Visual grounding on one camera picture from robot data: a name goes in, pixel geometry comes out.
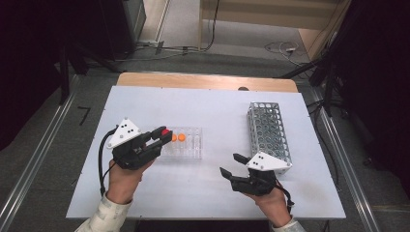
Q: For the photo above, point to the grey metal cabinet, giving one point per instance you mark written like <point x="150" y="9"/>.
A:
<point x="133" y="19"/>

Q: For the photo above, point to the grey floor power strip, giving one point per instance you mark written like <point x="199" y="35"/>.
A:
<point x="150" y="43"/>

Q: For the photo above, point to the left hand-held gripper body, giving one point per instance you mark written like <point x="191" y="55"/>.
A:
<point x="124" y="133"/>

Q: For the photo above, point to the clear acrylic test tube rack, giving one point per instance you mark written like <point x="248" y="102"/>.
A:
<point x="193" y="151"/>

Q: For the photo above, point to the red capped test tube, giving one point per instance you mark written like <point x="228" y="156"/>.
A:
<point x="165" y="131"/>

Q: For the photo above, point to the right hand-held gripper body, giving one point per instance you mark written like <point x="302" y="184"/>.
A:
<point x="267" y="162"/>

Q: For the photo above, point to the person's right hand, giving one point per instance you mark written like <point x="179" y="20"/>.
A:
<point x="275" y="206"/>

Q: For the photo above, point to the metal floor rail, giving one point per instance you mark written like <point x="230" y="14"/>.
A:
<point x="42" y="141"/>
<point x="341" y="154"/>

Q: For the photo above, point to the metal test tube rack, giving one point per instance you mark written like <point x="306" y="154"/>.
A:
<point x="269" y="129"/>

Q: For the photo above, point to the person's left hand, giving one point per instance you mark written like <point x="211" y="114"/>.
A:
<point x="124" y="182"/>

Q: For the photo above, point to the black metal stand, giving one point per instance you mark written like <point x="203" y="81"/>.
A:
<point x="327" y="83"/>
<point x="64" y="74"/>

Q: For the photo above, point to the black curtain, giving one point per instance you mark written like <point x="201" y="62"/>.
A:
<point x="377" y="80"/>
<point x="29" y="64"/>

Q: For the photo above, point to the wooden cabinet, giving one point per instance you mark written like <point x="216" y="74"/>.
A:
<point x="257" y="13"/>

